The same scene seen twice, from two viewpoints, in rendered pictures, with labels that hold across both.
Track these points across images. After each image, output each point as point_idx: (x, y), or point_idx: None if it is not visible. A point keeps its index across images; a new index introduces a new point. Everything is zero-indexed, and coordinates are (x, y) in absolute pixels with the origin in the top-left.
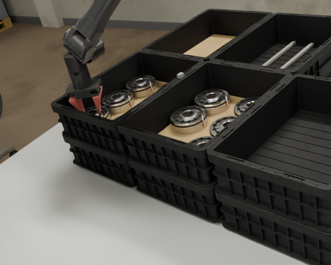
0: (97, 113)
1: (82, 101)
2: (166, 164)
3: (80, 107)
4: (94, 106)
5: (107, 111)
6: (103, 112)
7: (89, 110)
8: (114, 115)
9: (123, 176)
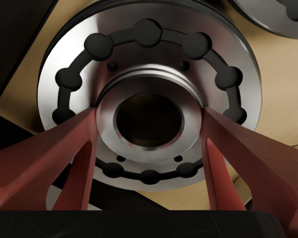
0: (191, 146)
1: (69, 141)
2: None
3: (84, 198)
4: (144, 17)
5: (259, 115)
6: (226, 110)
7: (117, 85)
8: (270, 44)
9: None
